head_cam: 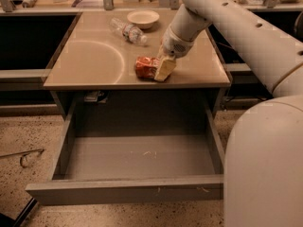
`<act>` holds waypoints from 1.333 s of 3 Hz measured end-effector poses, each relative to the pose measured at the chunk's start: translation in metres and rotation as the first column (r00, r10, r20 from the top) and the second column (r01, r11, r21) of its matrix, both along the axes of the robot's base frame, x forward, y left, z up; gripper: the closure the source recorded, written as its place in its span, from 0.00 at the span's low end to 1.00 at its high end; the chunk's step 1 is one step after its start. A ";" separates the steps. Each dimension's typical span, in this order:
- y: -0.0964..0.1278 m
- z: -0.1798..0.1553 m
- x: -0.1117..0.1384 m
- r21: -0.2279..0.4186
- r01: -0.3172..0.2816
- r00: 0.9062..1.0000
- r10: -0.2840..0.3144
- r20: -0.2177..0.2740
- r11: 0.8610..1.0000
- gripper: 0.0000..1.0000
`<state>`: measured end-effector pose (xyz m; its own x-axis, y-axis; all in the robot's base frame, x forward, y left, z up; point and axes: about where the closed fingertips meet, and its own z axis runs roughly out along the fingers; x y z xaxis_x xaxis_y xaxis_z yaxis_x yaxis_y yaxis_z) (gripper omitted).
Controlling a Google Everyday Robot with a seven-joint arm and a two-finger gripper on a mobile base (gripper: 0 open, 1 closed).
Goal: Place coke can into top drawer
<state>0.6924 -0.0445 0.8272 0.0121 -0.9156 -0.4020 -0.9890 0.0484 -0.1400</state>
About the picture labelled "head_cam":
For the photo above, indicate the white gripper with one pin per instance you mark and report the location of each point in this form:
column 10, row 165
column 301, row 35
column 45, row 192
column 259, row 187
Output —
column 175, row 44

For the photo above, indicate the white bowl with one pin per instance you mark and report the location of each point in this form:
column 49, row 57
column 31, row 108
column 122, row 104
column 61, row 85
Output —
column 144, row 19

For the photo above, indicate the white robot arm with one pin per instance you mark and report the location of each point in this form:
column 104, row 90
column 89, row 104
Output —
column 263, row 163

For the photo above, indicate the clear plastic water bottle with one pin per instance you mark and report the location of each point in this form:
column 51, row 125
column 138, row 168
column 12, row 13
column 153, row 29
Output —
column 129, row 32

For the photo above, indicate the grey cabinet with beige top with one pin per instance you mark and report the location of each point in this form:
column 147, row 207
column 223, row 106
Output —
column 94, row 58

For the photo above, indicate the metal hook on floor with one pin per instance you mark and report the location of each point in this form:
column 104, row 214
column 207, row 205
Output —
column 22, row 155

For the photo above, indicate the grey open top drawer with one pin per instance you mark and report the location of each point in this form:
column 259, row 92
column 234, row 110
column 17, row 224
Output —
column 151, row 147

